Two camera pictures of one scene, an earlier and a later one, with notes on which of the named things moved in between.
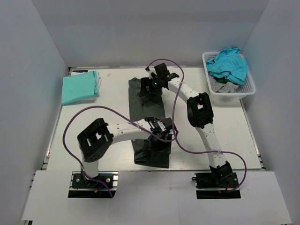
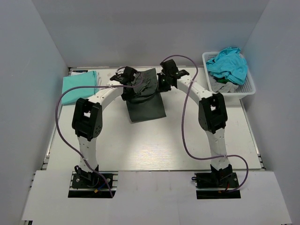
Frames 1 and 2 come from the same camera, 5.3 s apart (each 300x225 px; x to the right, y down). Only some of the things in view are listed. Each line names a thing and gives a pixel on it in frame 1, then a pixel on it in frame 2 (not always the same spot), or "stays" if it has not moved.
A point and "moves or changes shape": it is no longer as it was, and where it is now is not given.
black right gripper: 146,81 to 161,88
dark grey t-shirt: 146,151 moves or changes shape
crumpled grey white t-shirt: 228,87 stays
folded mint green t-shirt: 79,86 stays
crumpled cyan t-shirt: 229,63 stays
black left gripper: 164,147 to 129,96
